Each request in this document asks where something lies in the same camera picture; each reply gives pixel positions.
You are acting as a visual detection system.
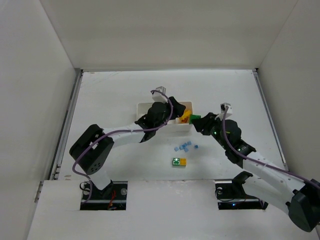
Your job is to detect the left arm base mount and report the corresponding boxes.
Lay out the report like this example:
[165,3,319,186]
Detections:
[79,181,128,211]

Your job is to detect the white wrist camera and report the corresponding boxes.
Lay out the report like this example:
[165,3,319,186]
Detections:
[215,102,233,121]
[151,86,167,103]

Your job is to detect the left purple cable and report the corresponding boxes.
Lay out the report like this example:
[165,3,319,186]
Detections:
[72,89,176,205]

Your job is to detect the light blue lego pile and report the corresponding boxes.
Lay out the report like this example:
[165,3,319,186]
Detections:
[174,141,192,153]

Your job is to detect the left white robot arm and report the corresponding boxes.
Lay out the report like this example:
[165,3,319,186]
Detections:
[69,96,186,198]

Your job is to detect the green lego brick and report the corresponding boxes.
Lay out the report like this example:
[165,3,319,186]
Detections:
[189,114,202,125]

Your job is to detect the yellow lego piece with flower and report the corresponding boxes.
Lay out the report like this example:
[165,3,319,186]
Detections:
[179,116,190,124]

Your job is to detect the green yellow lego block pair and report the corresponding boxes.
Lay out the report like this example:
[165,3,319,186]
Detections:
[171,158,187,168]

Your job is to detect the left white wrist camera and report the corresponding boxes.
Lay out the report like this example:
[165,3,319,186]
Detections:
[151,86,167,103]

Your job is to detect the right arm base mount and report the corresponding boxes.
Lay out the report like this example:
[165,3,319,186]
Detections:
[214,179,269,211]

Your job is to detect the white three-compartment tray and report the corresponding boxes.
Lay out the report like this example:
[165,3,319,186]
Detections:
[136,101,193,133]

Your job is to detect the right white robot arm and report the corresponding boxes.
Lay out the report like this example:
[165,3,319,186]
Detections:
[192,112,320,232]

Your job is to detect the yellow lego brick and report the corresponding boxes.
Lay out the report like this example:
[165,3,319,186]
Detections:
[181,109,192,119]

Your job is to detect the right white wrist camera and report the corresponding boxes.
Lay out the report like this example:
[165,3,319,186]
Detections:
[215,102,233,121]

